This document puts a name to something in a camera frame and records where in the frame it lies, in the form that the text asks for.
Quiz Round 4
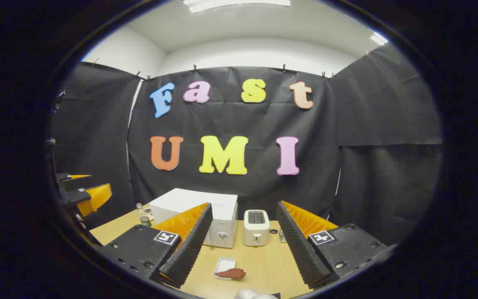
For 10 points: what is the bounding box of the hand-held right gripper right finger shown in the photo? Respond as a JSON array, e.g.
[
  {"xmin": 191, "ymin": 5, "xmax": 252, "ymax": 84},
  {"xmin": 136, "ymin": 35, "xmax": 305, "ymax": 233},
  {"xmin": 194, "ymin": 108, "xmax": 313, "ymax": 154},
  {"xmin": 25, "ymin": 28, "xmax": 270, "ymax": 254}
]
[{"xmin": 276, "ymin": 201, "xmax": 389, "ymax": 290}]

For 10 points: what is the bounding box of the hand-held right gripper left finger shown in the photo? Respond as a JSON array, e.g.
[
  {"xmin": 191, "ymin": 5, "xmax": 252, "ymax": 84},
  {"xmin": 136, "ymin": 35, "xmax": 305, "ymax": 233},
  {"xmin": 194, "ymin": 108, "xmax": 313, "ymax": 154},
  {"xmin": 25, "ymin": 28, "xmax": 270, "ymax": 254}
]
[{"xmin": 98, "ymin": 202, "xmax": 214, "ymax": 289}]

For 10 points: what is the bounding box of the white microwave oven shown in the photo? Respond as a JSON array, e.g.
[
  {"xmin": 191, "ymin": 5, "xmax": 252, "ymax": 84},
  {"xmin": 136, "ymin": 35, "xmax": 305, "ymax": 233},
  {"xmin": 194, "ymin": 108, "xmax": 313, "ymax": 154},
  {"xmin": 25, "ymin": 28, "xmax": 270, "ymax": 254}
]
[{"xmin": 149, "ymin": 188, "xmax": 239, "ymax": 249}]

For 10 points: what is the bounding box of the brown meat piece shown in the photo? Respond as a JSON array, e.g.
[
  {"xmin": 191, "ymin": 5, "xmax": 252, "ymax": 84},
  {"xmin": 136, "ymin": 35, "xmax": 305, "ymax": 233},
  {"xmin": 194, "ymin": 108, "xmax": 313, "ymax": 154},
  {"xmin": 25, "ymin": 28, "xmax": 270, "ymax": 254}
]
[{"xmin": 216, "ymin": 268, "xmax": 246, "ymax": 279}]

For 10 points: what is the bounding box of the white rectangular tray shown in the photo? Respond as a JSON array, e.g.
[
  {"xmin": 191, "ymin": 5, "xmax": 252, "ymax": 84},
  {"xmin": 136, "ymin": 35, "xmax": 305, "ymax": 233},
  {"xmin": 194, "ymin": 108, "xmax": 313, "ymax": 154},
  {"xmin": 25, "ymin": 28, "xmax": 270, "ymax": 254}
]
[{"xmin": 213, "ymin": 257, "xmax": 237, "ymax": 281}]

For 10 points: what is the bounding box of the white toaster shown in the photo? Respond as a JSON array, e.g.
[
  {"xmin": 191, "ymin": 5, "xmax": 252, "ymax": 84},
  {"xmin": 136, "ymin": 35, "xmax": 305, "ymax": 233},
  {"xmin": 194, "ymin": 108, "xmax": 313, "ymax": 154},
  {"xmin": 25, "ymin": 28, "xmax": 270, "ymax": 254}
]
[{"xmin": 242, "ymin": 209, "xmax": 271, "ymax": 247}]

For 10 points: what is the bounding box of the clear plastic water bottle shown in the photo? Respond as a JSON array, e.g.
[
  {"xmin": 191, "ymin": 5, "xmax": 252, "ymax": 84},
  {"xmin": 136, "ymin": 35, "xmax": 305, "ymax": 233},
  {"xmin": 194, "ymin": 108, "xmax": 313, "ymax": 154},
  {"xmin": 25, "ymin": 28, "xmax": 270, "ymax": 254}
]
[{"xmin": 136, "ymin": 203, "xmax": 155, "ymax": 227}]

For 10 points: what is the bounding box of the white soft object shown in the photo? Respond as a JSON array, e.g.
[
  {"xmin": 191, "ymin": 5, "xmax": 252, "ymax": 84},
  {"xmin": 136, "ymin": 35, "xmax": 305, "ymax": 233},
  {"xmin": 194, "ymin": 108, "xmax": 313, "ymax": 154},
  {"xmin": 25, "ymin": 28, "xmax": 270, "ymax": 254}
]
[{"xmin": 234, "ymin": 289, "xmax": 279, "ymax": 299}]

